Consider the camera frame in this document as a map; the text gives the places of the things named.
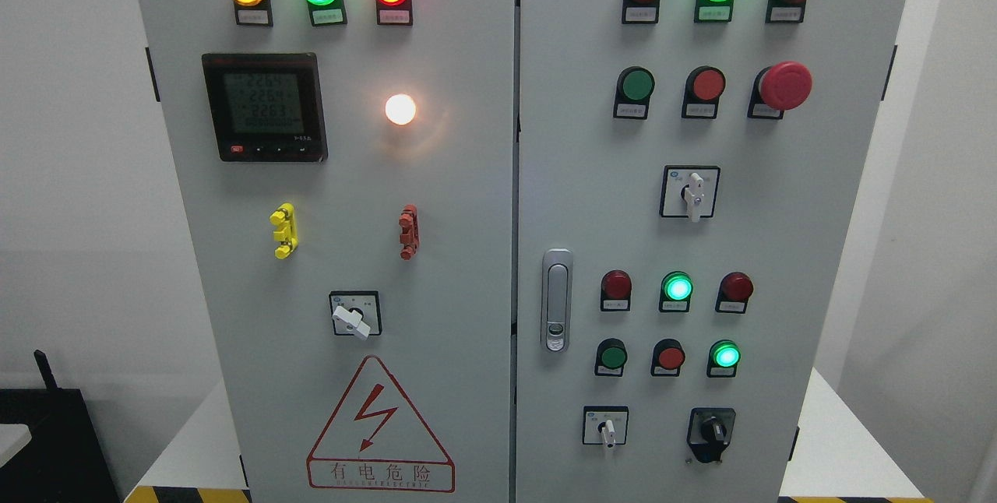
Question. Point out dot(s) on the silver door handle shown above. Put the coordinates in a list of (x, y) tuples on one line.
[(556, 280)]

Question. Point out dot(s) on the grey left cabinet door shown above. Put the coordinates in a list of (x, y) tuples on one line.
[(446, 313)]

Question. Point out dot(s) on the grey cabinet door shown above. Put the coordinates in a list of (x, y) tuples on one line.
[(446, 313), (591, 183)]

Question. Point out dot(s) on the grey right cabinet door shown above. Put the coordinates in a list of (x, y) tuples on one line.
[(591, 183)]

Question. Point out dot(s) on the red terminal clip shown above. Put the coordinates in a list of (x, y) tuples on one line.
[(409, 232)]

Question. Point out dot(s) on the red indicator lamp middle left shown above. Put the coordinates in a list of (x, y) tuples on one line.
[(616, 290)]

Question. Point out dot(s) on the white indicator lamp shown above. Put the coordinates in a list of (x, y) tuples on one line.
[(400, 109)]

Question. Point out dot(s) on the green push button lower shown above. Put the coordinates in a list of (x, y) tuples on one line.
[(611, 358)]

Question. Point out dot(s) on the green push button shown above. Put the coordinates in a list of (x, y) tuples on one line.
[(633, 90), (611, 358)]

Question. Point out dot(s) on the green indicator lamp middle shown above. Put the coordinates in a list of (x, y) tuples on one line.
[(675, 293)]

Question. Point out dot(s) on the green push button upper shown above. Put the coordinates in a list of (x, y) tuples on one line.
[(633, 90)]

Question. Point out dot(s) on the yellow terminal clip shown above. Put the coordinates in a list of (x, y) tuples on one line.
[(285, 230)]

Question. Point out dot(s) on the red push button lower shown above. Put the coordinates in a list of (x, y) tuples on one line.
[(667, 359)]

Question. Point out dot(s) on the red push button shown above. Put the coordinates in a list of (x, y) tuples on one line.
[(703, 88), (667, 359)]

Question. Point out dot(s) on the red indicator lamp middle right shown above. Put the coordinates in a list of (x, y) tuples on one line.
[(734, 293)]

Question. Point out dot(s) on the red push button upper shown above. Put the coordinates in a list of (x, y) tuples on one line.
[(703, 88)]

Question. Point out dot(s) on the red electric hazard sticker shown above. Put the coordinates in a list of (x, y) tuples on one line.
[(376, 439)]

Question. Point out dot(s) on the black digital power meter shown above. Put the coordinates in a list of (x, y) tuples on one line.
[(266, 107)]

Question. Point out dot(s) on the green indicator lamp lower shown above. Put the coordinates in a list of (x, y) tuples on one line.
[(723, 359)]

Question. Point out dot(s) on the red emergency stop button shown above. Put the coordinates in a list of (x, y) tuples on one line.
[(778, 88)]

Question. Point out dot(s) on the black box with antenna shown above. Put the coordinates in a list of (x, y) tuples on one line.
[(62, 461)]

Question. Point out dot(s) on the white rotary switch left door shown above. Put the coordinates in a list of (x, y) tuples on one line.
[(356, 313)]

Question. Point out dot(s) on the white rotary switch upper right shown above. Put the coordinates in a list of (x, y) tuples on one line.
[(689, 192)]

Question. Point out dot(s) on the white rotary switch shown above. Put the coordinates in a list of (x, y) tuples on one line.
[(689, 192), (605, 426)]

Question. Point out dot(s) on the white rotary switch lower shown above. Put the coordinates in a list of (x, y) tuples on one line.
[(605, 426)]

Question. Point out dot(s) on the black rotary switch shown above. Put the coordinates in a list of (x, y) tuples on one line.
[(709, 432)]

